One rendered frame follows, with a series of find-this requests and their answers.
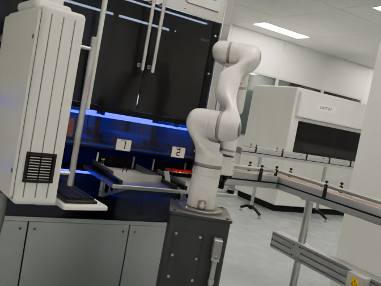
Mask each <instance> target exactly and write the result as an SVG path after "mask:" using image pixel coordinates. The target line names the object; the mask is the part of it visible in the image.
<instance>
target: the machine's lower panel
mask: <svg viewBox="0 0 381 286"><path fill-rule="evenodd" d="M28 221H29V223H28ZM27 224H28V230H27ZM129 225H130V227H129ZM166 226H167V222H155V221H128V220H102V219H89V218H63V217H36V216H10V215H5V217H4V222H3V227H2V230H1V234H0V286H156V280H157V276H158V270H159V264H160V258H161V254H162V248H163V242H164V236H165V232H166ZM26 230H27V236H26ZM128 231H129V233H128ZM25 237H26V243H25V247H24V241H25ZM127 238H128V240H127ZM126 240H127V242H126ZM125 247H126V249H125ZM23 248H24V254H23ZM124 253H125V256H124ZM22 255H23V261H22ZM123 259H124V262H123ZM21 262H22V267H21V272H20V266H21ZM122 263H123V265H122ZM121 269H122V271H121ZM19 272H20V279H19ZM120 276H121V278H120ZM18 280H19V285H18ZM119 282H120V284H119Z"/></svg>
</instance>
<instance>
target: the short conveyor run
mask: <svg viewBox="0 0 381 286"><path fill-rule="evenodd" d="M251 163H252V162H251V161H249V165H248V166H244V165H236V164H235V165H234V168H235V169H234V172H233V175H232V178H229V179H227V180H226V182H225V184H230V185H236V186H247V187H259V188H270V189H276V188H277V182H278V176H272V175H269V174H268V173H276V170H270V169H267V168H263V167H264V165H261V167H253V166H252V165H251ZM237 169H243V170H237ZM251 170H253V171H251ZM256 171H259V172H256ZM264 172H268V173H264Z"/></svg>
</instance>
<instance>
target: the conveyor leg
mask: <svg viewBox="0 0 381 286"><path fill-rule="evenodd" d="M300 199H302V200H305V201H306V203H305V207H304V212H303V218H302V223H301V227H300V232H299V238H298V242H299V243H303V244H305V243H306V238H307V233H308V227H309V224H310V218H311V213H312V207H313V204H314V202H312V201H309V200H306V199H303V198H300ZM300 267H301V263H299V262H297V261H296V260H294V263H293V269H292V272H291V278H290V283H289V286H297V283H298V277H299V272H300Z"/></svg>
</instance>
